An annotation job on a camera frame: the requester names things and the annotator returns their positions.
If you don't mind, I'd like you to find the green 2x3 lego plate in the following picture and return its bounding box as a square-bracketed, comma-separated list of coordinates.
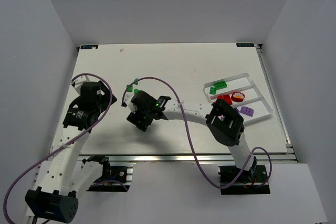
[214, 81, 227, 90]

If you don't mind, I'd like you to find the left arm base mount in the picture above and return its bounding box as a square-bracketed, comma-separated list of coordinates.
[81, 155, 130, 193]

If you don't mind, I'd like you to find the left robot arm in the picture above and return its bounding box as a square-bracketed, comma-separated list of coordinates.
[25, 81, 115, 223]

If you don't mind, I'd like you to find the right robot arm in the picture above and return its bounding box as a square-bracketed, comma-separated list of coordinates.
[122, 90, 257, 183]

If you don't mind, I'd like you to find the red flower lego brick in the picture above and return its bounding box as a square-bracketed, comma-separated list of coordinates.
[231, 92, 245, 102]

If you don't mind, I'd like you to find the right table label sticker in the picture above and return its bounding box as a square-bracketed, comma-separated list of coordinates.
[236, 42, 255, 47]

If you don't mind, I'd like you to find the purple lego brick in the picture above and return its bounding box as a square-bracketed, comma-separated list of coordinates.
[240, 106, 254, 117]

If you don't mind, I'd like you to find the green 2x2 lego brick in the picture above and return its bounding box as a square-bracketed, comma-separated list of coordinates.
[127, 85, 133, 92]

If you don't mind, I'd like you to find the table label sticker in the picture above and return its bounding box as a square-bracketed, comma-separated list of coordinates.
[236, 42, 255, 47]
[80, 45, 99, 50]

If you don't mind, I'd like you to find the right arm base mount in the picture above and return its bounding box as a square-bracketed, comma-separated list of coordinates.
[218, 165, 270, 195]

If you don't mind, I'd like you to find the white sorting tray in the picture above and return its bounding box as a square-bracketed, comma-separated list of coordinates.
[203, 73, 273, 125]

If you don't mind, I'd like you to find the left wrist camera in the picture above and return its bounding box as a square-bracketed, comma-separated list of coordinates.
[70, 75, 90, 95]

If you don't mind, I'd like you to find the red 2x4 lego brick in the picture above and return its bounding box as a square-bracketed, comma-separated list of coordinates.
[223, 95, 233, 105]

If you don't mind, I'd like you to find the small green lego brick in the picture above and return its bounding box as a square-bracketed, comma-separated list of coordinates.
[209, 87, 216, 95]

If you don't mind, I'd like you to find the left table label sticker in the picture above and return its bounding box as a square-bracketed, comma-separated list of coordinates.
[80, 45, 99, 50]

